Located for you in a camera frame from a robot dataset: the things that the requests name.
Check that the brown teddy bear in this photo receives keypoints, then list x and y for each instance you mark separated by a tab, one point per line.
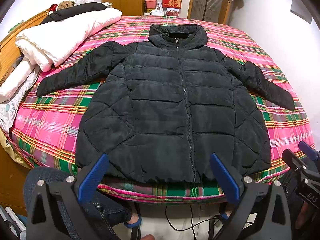
65	5

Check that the black pillow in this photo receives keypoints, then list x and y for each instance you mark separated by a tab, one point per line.
63	14

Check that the folded white blanket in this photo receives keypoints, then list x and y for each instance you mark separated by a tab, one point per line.
14	89

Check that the person's right hand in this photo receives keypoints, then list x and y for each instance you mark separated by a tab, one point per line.
307	219

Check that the red gift box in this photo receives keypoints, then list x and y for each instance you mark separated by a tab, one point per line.
176	4

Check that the pink storage box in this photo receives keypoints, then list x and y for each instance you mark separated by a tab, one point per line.
151	4

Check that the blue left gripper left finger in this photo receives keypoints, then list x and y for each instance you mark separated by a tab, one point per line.
90	176

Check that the black puffer jacket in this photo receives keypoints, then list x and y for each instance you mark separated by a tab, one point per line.
167	104

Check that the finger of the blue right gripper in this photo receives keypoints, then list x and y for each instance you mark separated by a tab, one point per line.
309	151

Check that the wooden headboard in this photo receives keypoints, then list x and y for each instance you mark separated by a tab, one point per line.
9	51

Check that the white folded quilt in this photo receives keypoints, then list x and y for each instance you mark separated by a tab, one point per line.
50	44

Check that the grey wall panel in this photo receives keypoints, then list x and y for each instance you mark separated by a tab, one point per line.
299	9

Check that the white shopping bag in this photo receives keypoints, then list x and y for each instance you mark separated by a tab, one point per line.
158	11

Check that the wooden door frame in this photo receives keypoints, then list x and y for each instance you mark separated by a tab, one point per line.
216	11

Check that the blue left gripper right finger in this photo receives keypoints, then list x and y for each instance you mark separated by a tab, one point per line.
227	178

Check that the pink plaid bed sheet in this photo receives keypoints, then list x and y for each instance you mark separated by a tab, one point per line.
45	129

